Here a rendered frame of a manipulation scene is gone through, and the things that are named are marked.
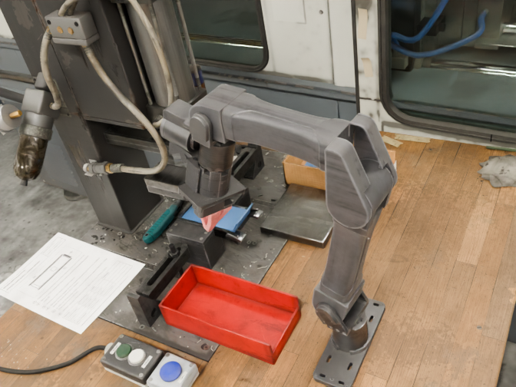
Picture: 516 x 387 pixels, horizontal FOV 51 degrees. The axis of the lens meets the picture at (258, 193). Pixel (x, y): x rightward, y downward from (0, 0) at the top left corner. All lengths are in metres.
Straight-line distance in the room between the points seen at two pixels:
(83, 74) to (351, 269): 0.63
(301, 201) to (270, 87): 0.54
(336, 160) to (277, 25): 1.02
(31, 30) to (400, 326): 0.89
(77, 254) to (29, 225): 1.81
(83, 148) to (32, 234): 1.87
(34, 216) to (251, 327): 2.29
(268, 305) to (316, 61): 0.81
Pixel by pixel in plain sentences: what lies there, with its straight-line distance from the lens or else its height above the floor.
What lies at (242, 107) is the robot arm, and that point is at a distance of 0.78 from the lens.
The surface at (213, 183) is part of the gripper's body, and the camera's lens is 0.89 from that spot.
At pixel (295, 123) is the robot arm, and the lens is 0.74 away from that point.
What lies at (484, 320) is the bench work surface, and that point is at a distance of 1.09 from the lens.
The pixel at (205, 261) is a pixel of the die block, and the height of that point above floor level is 0.92.
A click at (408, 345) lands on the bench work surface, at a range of 1.04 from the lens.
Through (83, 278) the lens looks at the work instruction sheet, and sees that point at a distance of 1.32.
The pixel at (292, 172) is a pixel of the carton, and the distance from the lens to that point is 1.36.
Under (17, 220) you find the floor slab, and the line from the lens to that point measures 3.27.
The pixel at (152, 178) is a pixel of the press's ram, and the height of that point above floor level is 1.14.
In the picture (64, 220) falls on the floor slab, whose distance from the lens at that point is 3.10.
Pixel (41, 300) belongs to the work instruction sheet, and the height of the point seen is 0.90.
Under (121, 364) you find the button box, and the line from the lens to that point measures 1.08.
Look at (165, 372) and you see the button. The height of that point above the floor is 0.94.
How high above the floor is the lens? 1.76
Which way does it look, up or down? 38 degrees down
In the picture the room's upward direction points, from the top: 12 degrees counter-clockwise
